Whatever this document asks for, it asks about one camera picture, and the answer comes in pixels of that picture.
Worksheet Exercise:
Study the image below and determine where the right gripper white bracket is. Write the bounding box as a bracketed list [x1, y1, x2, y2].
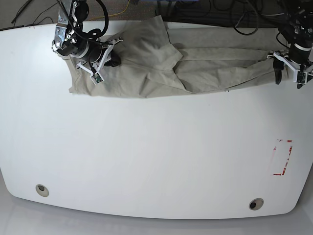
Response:
[76, 38, 123, 76]

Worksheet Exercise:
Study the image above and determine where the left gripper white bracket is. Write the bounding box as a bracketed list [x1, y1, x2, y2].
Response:
[267, 51, 313, 89]

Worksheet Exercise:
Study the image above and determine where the beige t-shirt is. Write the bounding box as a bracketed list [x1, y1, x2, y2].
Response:
[65, 16, 282, 98]

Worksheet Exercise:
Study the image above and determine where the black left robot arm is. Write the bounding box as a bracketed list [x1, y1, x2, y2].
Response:
[228, 0, 313, 89]

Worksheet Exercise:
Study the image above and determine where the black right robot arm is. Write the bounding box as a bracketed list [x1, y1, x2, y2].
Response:
[52, 0, 123, 83]

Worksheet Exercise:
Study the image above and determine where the red tape rectangle marking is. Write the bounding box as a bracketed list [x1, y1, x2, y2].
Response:
[270, 139, 293, 176]

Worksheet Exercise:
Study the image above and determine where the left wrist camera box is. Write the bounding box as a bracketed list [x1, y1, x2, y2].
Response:
[294, 70, 308, 85]

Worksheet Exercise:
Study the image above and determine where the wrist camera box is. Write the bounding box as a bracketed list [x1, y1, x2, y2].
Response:
[294, 70, 308, 85]
[90, 73, 103, 85]

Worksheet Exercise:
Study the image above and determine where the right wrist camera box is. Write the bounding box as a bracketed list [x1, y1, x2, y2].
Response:
[90, 73, 103, 85]

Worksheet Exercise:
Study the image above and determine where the yellow cable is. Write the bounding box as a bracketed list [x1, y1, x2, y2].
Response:
[89, 0, 130, 21]

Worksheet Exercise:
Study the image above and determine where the right table cable grommet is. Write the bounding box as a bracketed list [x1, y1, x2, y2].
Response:
[249, 198, 264, 211]

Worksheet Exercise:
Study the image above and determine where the table cable grommet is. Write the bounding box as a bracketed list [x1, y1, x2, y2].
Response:
[249, 198, 264, 211]
[35, 185, 49, 197]

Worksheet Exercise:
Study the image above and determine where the left table cable grommet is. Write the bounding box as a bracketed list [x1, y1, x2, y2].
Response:
[35, 185, 49, 197]

